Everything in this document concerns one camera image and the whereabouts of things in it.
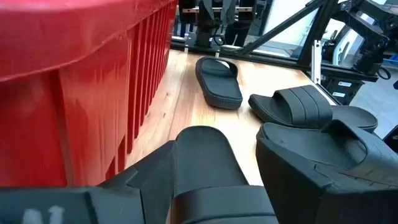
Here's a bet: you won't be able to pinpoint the red plastic bin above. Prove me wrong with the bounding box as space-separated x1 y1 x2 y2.
0 0 178 187

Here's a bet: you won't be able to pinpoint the silver metal bracket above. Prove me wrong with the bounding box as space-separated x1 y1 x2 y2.
312 39 322 85

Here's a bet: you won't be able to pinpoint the black background equipment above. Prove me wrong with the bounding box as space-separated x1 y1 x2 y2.
320 0 398 105

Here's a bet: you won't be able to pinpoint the black right table frame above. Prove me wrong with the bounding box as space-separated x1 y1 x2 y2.
170 0 382 83

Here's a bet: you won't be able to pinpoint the person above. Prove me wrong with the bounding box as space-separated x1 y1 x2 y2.
223 0 257 47

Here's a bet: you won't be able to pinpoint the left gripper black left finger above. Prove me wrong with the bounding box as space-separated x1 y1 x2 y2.
88 139 177 224

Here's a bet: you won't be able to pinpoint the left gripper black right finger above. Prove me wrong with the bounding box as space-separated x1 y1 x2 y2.
256 139 398 224

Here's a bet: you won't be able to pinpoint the black rubber slide sandal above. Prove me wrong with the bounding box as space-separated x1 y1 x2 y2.
256 119 398 187
248 85 379 134
195 56 244 110
170 125 279 224

